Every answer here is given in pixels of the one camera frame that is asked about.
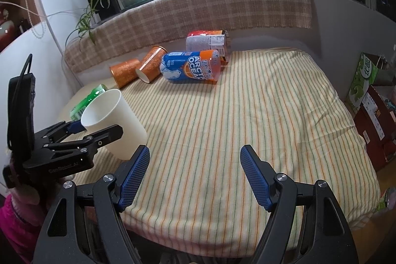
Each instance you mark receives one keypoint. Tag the green bottle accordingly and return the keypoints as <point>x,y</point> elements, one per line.
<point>88,100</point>

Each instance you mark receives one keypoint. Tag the white paper cup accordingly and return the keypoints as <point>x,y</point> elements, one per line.
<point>123,124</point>

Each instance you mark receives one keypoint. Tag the person's left forearm pink sleeve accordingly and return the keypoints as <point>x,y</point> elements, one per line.
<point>15,220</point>

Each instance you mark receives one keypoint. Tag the red round vase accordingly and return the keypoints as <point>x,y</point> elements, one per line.
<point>5,30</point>

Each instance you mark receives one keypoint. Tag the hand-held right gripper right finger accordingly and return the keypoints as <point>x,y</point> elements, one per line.
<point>255,179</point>

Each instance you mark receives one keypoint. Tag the orange patterned paper cup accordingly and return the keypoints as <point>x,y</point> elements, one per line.
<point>125,72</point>
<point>152,64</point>

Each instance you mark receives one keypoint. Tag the plaid beige blanket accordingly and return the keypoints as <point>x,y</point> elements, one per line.
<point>201,10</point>

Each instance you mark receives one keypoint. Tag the red and white printed cup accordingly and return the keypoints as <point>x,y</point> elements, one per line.
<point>204,41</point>

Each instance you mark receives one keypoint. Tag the blue and orange printed cup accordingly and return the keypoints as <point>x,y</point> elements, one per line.
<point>188,66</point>

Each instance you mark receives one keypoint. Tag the green cardboard box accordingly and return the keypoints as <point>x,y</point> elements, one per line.
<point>362,81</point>

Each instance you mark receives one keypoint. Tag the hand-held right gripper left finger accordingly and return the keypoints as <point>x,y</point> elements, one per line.
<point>136,177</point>

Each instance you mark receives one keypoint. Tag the striped yellow blanket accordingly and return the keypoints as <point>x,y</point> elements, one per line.
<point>232,121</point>

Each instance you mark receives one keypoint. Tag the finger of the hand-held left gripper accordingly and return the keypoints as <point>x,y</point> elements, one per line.
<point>75,127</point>
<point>102,135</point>

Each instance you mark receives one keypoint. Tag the red cardboard box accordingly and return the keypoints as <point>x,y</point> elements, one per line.
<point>376,124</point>

